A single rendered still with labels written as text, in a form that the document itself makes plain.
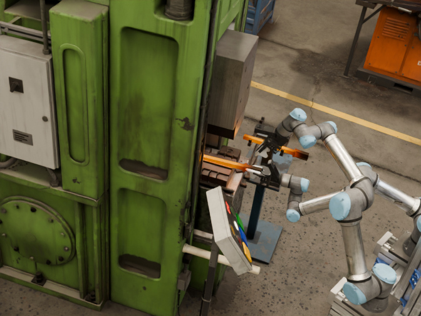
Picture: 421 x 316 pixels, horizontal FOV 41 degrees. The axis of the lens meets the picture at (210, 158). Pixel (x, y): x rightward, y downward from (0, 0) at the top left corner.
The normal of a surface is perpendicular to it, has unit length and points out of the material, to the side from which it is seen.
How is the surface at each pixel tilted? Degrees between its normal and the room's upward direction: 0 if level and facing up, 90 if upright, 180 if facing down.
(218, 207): 30
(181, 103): 89
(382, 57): 93
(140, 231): 90
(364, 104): 0
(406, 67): 90
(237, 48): 0
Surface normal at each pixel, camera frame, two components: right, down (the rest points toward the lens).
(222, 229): -0.41, -0.67
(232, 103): -0.30, 0.57
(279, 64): 0.11, -0.78
